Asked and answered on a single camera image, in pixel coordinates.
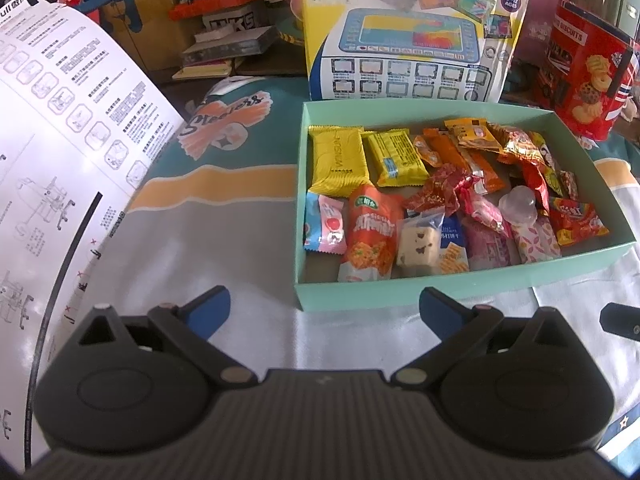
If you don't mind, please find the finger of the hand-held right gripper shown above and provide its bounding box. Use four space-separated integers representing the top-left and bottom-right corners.
600 303 640 344

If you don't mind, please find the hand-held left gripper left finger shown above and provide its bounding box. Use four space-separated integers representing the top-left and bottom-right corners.
65 285 254 390

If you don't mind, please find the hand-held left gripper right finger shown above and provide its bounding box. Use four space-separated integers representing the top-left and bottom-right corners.
388 287 584 389

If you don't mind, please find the mint green cardboard box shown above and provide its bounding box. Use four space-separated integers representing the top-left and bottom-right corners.
293 101 638 312

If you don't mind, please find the clear nougat packet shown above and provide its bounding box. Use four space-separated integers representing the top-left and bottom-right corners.
397 210 446 277

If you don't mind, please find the pink snack packet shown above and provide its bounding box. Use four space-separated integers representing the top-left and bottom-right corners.
462 220 512 271

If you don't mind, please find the tall orange snack packet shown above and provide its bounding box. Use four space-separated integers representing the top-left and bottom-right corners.
338 185 405 283

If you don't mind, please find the red rainbow candy packet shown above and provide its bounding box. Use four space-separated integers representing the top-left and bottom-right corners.
549 197 610 247

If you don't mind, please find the pink red candy packet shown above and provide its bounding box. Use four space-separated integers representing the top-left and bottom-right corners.
457 187 506 234

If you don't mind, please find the pink white leaf packet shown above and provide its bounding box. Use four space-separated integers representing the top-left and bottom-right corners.
510 215 562 264

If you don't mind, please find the red foil candy packet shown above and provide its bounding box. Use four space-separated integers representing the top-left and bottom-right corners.
404 164 473 217

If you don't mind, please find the clear jelly cup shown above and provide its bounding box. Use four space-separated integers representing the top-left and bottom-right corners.
498 185 538 224

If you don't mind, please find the blue pink candy packet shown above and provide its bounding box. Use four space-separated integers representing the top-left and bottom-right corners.
303 192 347 256

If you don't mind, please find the long orange snack packet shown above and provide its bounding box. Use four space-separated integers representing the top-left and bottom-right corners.
424 129 507 195

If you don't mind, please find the small gold orange packet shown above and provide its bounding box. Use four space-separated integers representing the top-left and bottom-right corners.
412 136 444 167

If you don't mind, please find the yellow green biscuit packet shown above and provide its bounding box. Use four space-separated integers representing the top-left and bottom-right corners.
362 129 430 187

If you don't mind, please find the yellow red snack packet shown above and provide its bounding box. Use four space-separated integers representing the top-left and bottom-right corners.
520 132 567 201

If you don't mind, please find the brown gold snack packet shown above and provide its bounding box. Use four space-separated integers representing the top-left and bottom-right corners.
444 118 503 155

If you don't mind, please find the yellow wafer packet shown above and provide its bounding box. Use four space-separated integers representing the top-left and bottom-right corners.
308 126 372 196

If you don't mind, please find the printed blanket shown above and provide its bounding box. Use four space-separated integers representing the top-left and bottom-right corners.
125 77 640 466

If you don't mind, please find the white instruction sheet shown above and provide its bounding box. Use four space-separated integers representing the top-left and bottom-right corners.
0 0 185 473

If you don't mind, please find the red biscuit tin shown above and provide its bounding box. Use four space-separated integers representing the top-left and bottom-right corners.
537 0 639 142

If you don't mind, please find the dark flat case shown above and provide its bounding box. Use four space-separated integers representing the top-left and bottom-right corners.
182 27 279 67

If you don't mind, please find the yellow blue toy tablet box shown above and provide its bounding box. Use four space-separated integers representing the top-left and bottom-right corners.
294 0 530 106

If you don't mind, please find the black white printed box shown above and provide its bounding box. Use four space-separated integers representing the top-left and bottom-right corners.
202 10 257 37

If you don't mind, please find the brown cardboard box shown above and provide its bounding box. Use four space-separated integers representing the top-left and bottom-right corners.
117 0 201 72

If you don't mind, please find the pink cardboard box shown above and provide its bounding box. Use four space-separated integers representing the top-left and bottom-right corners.
510 0 577 62

